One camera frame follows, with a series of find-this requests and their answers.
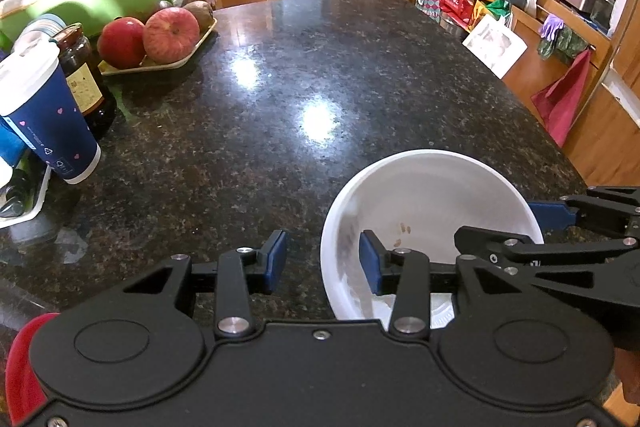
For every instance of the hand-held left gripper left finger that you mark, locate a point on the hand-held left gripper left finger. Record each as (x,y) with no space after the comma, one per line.
(275,262)

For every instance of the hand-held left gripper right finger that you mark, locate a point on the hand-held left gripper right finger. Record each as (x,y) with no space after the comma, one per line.
(370,264)

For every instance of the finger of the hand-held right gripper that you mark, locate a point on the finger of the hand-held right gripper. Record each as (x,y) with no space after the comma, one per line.
(547,215)
(500,237)

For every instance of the smooth white bowl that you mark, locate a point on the smooth white bowl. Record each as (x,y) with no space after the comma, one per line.
(425,192)

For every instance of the red plate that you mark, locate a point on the red plate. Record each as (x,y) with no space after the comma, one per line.
(22,377)

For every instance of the person's right hand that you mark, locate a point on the person's right hand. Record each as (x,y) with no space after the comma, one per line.
(630,374)

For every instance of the wooden shelf unit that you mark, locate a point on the wooden shelf unit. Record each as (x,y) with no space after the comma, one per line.
(605,127)

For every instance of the red hanging cloth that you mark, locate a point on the red hanging cloth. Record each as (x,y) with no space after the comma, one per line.
(565,102)

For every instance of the green patterned cloth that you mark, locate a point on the green patterned cloth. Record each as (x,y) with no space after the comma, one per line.
(567,44)

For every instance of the white paper bag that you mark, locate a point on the white paper bag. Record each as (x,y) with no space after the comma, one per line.
(495,47)

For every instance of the purple glove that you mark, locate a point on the purple glove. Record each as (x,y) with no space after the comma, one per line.
(551,27)

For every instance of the red shopping bag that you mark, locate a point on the red shopping bag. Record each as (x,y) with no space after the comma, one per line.
(457,4)

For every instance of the pale yellow fruit tray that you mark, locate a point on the pale yellow fruit tray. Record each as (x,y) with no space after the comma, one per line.
(150,68)

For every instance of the striped red apple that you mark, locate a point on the striped red apple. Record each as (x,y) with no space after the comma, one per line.
(172,34)

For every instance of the brown round fruit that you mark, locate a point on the brown round fruit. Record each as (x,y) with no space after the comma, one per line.
(201,14)

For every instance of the dark sauce jar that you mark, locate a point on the dark sauce jar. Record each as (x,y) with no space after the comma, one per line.
(85,82)

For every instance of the black and white tray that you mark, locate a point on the black and white tray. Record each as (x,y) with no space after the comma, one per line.
(20,202)

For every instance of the blue paper cup white lid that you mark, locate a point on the blue paper cup white lid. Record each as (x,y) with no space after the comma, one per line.
(50,127)

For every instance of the dark red apple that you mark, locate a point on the dark red apple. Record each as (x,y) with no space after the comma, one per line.
(120,44)

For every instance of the pale blue round container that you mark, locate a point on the pale blue round container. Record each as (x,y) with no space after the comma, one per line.
(45,26)

